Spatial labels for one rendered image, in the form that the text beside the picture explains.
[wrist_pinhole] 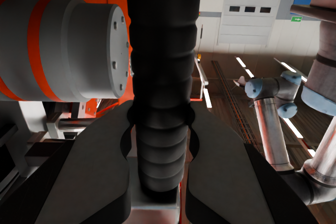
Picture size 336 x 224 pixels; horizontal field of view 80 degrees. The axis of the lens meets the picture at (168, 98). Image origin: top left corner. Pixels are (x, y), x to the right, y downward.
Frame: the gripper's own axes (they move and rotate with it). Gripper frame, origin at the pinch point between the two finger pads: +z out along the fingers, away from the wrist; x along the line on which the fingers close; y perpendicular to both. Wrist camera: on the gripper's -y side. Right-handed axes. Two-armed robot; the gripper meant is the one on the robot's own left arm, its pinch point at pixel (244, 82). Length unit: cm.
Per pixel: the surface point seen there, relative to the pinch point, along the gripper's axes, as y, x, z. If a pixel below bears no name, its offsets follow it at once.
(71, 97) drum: 25, 76, -70
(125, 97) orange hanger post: 1, 68, -27
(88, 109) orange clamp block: 6, 78, -44
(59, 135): 12, 81, -62
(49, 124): 14, 82, -62
